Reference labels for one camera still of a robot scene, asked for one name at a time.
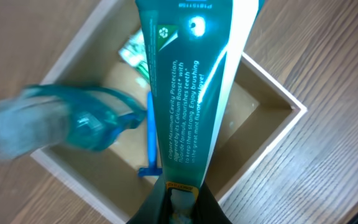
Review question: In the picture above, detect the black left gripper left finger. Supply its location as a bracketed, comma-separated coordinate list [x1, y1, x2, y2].
[127, 175, 172, 224]

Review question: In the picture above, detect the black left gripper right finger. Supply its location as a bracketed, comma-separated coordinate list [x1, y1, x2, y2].
[193, 182, 232, 224]

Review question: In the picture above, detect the blue disposable razor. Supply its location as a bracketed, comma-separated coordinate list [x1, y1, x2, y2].
[138, 91, 162, 177]

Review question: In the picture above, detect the green white soap packet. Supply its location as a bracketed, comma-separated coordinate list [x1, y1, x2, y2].
[119, 29, 150, 83]

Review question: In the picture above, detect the blue mouthwash bottle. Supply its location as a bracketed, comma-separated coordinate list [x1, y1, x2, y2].
[0, 85, 147, 161]

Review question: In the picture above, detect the teal white toothpaste tube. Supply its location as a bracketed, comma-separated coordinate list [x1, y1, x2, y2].
[136, 0, 264, 223]

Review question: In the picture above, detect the white square open box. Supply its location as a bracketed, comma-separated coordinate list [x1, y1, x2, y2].
[30, 0, 308, 224]

